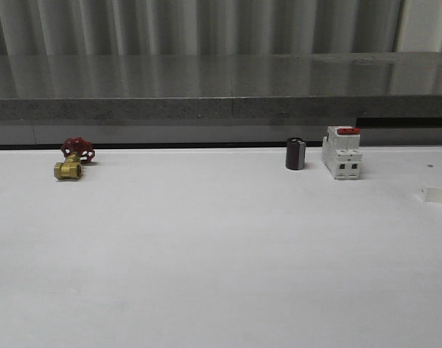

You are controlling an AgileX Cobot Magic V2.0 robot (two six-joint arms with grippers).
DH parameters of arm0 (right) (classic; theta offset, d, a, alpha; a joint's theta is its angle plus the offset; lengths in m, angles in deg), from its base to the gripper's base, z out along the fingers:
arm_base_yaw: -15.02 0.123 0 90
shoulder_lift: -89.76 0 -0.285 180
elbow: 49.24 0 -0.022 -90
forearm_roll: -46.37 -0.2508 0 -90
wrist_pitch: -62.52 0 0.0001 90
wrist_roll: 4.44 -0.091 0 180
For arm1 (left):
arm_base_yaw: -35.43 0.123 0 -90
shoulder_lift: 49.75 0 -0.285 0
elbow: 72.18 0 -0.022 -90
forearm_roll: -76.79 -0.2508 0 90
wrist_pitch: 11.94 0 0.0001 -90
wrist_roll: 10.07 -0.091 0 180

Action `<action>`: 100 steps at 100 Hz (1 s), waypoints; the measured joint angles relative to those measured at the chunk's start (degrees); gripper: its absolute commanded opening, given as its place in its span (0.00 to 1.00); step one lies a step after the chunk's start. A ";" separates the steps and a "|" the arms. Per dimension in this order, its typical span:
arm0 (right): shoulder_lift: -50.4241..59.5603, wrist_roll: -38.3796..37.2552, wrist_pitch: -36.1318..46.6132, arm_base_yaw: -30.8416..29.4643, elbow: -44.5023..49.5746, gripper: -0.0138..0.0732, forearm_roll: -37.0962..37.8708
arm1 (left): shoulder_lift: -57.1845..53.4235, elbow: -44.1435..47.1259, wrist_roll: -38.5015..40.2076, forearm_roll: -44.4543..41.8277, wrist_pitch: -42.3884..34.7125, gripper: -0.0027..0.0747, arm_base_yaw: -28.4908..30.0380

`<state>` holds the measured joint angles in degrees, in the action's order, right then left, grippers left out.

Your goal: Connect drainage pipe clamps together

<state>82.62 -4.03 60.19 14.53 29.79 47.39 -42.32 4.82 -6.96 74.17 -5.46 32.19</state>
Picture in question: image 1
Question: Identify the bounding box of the white half pipe clamp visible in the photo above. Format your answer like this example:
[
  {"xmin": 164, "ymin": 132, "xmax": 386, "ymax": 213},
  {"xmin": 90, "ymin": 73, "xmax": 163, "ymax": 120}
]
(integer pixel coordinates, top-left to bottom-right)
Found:
[{"xmin": 420, "ymin": 183, "xmax": 442, "ymax": 204}]

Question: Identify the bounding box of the dark cylindrical capacitor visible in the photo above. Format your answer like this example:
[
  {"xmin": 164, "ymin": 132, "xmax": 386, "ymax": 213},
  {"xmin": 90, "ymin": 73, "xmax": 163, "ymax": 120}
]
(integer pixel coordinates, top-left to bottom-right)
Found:
[{"xmin": 285, "ymin": 137, "xmax": 307, "ymax": 170}]

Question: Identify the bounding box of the grey stone counter ledge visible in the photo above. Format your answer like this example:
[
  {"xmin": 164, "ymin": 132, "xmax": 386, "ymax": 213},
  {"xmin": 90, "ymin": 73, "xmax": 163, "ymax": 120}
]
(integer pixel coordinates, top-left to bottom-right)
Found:
[{"xmin": 0, "ymin": 53, "xmax": 442, "ymax": 126}]

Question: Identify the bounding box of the brass valve red handwheel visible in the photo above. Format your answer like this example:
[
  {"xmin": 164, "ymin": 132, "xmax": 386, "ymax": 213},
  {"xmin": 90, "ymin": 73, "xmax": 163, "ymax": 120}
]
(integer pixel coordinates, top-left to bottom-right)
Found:
[{"xmin": 54, "ymin": 137, "xmax": 95, "ymax": 180}]

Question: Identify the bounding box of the white circuit breaker red switch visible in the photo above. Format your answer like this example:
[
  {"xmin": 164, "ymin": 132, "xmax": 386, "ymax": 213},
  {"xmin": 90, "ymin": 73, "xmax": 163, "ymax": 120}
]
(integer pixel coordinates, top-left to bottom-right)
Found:
[{"xmin": 322, "ymin": 125, "xmax": 362, "ymax": 180}]

